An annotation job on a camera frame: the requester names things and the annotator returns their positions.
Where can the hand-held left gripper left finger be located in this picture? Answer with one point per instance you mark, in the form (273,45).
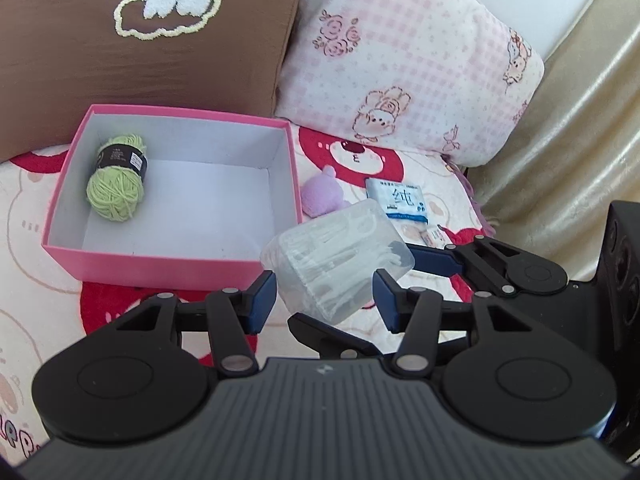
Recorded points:
(262,300)

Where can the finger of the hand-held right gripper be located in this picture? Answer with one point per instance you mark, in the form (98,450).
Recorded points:
(325,337)
(430,260)

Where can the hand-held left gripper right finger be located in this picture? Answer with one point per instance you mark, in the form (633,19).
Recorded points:
(387,305)

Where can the blue wet wipes pack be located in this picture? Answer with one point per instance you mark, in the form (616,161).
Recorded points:
(397,202)

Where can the clear floss pick box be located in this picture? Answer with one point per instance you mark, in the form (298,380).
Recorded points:
(330,260)

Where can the pink cardboard box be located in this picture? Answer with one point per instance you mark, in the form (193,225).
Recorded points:
(150,270)

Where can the purple plush toy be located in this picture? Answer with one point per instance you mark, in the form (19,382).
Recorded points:
(322,195)

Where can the green yarn ball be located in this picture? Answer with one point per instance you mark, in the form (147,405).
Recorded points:
(115,185)

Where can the small white tissue pack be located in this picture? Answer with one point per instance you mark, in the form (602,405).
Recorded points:
(430,236)

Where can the beige sofa cover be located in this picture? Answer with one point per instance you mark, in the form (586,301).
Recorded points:
(565,160)

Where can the pink checked pillow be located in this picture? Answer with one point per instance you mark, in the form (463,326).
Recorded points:
(400,60)

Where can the bear print blanket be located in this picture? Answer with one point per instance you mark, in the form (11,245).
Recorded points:
(30,260)

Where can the brown embroidered cushion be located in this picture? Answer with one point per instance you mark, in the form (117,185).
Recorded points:
(100,70)

